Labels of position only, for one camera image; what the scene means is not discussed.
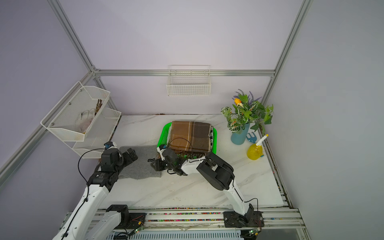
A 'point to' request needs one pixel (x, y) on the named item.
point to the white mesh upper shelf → (74, 116)
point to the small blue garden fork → (253, 139)
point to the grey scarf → (142, 167)
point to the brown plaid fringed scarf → (189, 139)
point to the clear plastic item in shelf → (84, 118)
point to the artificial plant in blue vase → (246, 111)
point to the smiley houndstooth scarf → (211, 137)
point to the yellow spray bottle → (255, 151)
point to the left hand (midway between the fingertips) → (128, 156)
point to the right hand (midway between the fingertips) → (155, 165)
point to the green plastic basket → (163, 141)
